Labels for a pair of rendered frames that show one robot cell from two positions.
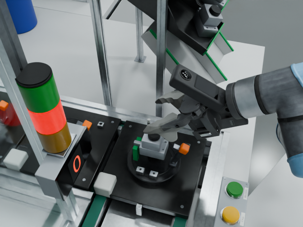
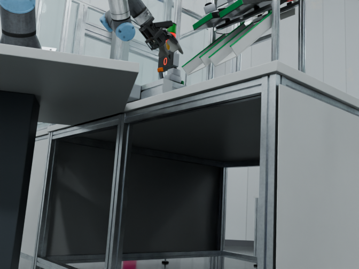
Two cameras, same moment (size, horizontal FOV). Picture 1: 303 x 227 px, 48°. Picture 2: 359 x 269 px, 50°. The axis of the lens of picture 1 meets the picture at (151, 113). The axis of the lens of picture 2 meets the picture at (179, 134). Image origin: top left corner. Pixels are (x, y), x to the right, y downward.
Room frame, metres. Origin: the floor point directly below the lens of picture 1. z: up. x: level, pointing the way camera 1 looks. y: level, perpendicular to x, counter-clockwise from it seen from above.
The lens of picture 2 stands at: (1.46, -1.38, 0.48)
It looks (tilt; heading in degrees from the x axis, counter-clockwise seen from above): 11 degrees up; 123
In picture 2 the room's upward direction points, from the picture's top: 4 degrees clockwise
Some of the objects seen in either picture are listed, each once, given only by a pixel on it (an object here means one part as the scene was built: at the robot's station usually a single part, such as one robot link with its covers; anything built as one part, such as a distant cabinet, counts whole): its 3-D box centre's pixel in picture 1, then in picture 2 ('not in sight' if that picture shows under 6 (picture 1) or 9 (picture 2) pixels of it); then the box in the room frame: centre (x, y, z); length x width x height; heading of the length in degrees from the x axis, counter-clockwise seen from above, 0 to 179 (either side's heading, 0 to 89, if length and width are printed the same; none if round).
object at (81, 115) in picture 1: (62, 131); not in sight; (0.57, 0.24, 1.01); 0.24 x 0.24 x 0.13; 73
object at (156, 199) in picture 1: (153, 164); not in sight; (0.50, -0.01, 0.96); 0.24 x 0.24 x 0.02; 73
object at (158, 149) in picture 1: (150, 141); (174, 75); (0.50, 0.00, 1.06); 0.08 x 0.04 x 0.07; 73
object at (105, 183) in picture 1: (105, 184); not in sight; (0.43, 0.12, 0.97); 0.05 x 0.05 x 0.04; 73
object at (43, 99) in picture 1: (39, 89); (171, 29); (0.35, 0.16, 1.38); 0.05 x 0.05 x 0.05
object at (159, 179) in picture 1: (153, 160); not in sight; (0.50, -0.01, 0.98); 0.14 x 0.14 x 0.02
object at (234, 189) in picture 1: (234, 190); not in sight; (0.42, -0.21, 0.96); 0.04 x 0.04 x 0.02
